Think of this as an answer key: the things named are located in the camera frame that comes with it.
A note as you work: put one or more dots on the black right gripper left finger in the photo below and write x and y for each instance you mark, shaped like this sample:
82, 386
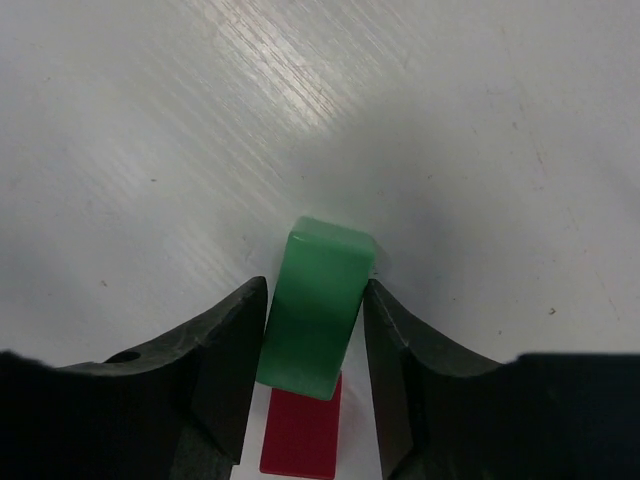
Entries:
174, 407

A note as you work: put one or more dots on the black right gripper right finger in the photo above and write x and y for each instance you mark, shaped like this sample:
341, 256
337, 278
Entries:
443, 411

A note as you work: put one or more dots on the red wood block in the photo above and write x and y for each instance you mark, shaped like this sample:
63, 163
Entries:
301, 435

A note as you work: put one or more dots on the dark green wood block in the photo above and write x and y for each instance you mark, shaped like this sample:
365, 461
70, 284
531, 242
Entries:
317, 297

